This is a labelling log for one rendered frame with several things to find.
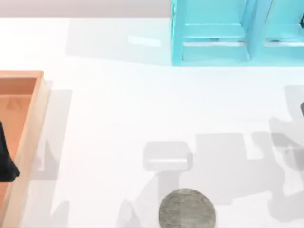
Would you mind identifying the light blue rack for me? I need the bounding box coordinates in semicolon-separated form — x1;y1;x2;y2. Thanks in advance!
170;0;304;67

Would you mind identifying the round grey coaster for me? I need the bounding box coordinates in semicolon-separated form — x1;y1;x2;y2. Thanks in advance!
158;188;217;228

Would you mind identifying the shallow salmon-coloured box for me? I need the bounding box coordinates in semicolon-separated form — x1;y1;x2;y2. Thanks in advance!
0;70;48;228

